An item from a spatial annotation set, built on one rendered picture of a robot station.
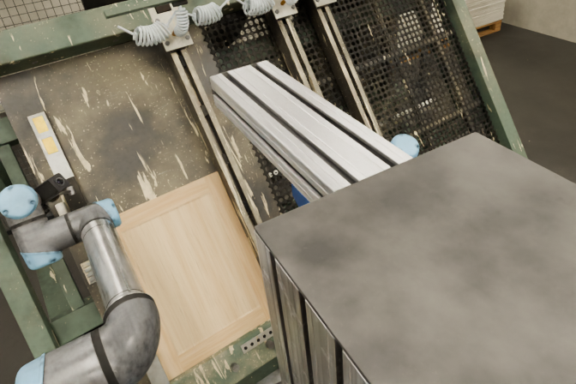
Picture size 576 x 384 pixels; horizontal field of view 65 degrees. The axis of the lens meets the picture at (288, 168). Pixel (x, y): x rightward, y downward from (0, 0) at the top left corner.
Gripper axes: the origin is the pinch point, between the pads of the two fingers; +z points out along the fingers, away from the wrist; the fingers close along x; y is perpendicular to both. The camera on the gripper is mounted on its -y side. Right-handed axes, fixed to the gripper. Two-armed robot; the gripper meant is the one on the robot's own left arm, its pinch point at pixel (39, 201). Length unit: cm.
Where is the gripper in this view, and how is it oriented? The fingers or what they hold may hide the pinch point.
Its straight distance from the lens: 149.5
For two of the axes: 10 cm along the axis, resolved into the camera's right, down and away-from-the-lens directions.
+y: -6.4, 6.7, -3.7
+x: 6.6, 7.3, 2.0
